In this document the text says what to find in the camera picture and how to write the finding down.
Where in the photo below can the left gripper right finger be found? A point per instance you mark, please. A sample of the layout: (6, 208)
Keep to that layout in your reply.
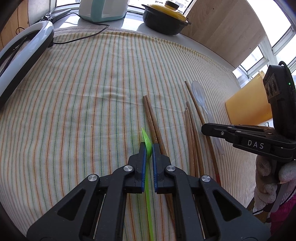
(203, 210)

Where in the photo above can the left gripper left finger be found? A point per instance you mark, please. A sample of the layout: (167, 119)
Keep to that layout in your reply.
(95, 208)

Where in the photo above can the green plastic spoon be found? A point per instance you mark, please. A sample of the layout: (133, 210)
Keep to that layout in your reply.
(148, 146)

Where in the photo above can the clear plastic spoon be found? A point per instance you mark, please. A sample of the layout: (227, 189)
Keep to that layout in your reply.
(199, 95)

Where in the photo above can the pink sleeve forearm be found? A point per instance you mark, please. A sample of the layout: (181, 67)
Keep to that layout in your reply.
(278, 217)

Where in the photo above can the right gloved hand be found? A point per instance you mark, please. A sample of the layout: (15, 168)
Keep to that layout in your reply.
(266, 186)

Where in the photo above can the yellow plastic bin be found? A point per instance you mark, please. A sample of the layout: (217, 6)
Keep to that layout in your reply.
(249, 105)

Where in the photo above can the striped table cloth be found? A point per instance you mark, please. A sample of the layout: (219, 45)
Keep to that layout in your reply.
(80, 111)

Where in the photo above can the light oak wood board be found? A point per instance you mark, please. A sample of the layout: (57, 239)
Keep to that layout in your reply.
(231, 29)

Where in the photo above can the black pot yellow lid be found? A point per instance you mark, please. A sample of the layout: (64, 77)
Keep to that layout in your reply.
(165, 19)

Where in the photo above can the black scissors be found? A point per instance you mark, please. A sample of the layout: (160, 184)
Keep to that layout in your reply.
(53, 17)

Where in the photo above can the white teal electric cooker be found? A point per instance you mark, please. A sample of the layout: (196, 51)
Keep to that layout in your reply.
(98, 11)

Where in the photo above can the pine wood board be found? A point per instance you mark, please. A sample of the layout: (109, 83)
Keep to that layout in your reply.
(14, 16)

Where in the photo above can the ring light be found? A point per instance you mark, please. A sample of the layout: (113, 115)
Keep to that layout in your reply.
(21, 53)

